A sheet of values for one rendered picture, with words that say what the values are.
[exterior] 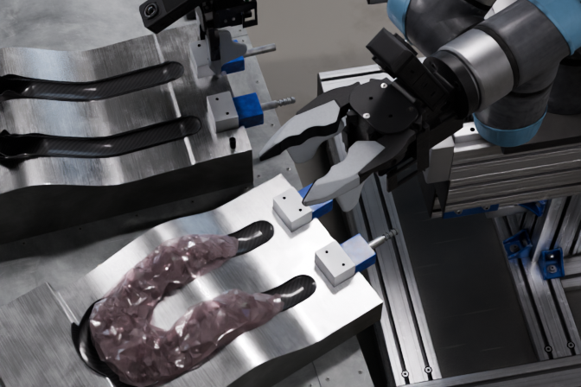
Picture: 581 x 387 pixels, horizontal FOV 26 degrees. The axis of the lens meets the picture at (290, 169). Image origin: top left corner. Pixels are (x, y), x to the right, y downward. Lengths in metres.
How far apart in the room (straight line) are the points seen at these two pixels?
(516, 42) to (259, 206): 0.70
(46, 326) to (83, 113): 0.36
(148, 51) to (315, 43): 1.19
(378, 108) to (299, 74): 1.87
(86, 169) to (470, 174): 0.56
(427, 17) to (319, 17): 1.79
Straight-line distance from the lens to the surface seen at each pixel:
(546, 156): 1.85
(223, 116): 1.87
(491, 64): 1.24
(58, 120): 1.90
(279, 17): 3.18
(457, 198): 1.88
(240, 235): 1.83
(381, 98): 1.21
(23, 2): 2.20
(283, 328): 1.74
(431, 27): 1.40
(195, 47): 1.95
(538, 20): 1.28
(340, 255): 1.78
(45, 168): 1.83
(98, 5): 2.18
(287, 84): 3.05
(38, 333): 1.72
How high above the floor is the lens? 2.43
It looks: 57 degrees down
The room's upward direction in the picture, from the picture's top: straight up
